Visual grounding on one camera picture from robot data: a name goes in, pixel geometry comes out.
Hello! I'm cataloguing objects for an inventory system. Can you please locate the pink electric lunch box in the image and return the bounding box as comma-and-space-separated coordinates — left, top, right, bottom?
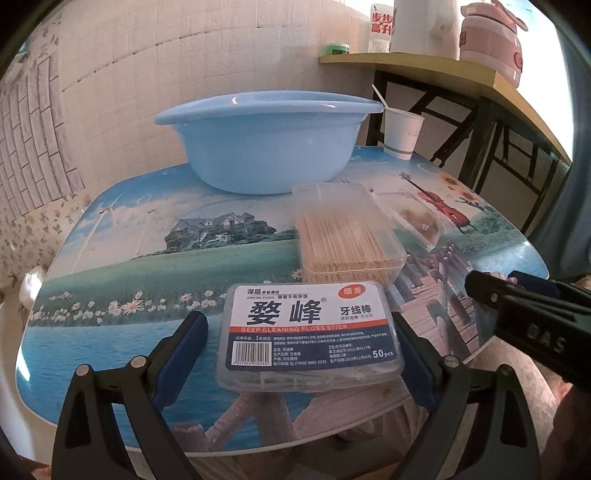
458, 0, 529, 90

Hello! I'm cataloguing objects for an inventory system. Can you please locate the clear snack bag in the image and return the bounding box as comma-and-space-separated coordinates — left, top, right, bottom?
376, 189, 448, 252

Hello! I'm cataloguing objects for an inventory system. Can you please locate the white rice cooker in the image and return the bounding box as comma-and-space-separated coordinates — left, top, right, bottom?
18, 271, 45, 315

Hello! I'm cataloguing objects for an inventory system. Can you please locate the white paper cup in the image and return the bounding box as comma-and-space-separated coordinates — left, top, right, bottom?
383, 107, 426, 161

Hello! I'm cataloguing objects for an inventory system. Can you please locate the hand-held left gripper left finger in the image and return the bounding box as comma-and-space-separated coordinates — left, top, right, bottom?
52, 311, 209, 480

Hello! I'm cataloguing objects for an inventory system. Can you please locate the white electric kettle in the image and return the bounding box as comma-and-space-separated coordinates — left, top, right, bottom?
390, 0, 462, 58

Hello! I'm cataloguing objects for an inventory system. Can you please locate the clear dental floss box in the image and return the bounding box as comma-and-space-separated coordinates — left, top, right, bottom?
216, 280, 405, 392

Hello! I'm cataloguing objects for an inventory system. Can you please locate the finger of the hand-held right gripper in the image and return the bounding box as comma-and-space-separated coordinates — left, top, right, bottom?
508, 271, 560, 297
464, 271, 514, 320

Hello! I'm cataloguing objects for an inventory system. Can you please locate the blue plastic basin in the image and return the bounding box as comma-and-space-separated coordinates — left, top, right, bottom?
154, 92, 385, 195

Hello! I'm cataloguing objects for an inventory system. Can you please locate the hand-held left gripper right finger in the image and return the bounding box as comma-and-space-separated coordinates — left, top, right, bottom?
392, 311, 541, 480

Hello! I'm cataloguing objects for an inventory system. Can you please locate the person's light trouser leg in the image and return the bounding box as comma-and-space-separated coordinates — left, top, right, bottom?
185, 394, 416, 480
517, 353, 571, 480

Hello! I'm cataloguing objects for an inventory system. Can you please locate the clear toothpick box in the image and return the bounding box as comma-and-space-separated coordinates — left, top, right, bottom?
292, 181, 408, 284

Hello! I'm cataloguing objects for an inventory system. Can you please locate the yellow table with black legs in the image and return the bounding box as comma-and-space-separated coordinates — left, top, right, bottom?
318, 48, 575, 232

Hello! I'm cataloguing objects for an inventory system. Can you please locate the glass with red print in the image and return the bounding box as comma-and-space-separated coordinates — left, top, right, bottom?
367, 4, 395, 54

